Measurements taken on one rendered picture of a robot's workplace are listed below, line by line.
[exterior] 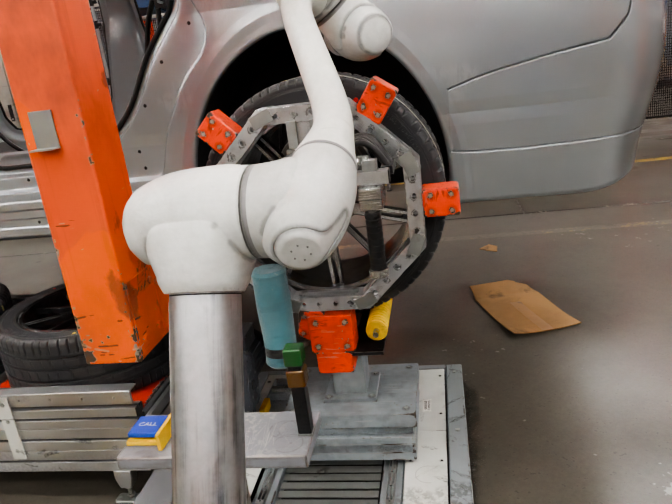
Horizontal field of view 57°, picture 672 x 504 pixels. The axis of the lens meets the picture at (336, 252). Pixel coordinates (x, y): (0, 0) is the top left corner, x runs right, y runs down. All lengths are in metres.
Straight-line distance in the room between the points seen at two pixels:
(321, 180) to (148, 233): 0.25
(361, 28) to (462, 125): 0.74
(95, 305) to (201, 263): 0.91
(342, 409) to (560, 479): 0.65
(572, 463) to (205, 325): 1.43
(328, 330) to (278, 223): 0.93
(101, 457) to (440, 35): 1.58
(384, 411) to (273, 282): 0.57
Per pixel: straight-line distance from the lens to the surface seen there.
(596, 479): 2.01
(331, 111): 0.99
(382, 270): 1.37
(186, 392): 0.87
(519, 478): 1.99
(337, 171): 0.84
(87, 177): 1.61
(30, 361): 2.18
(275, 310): 1.55
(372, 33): 1.24
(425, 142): 1.60
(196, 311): 0.85
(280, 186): 0.81
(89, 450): 2.09
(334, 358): 1.71
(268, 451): 1.39
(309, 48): 1.08
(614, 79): 1.96
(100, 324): 1.74
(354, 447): 1.90
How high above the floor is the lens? 1.23
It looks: 18 degrees down
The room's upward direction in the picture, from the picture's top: 7 degrees counter-clockwise
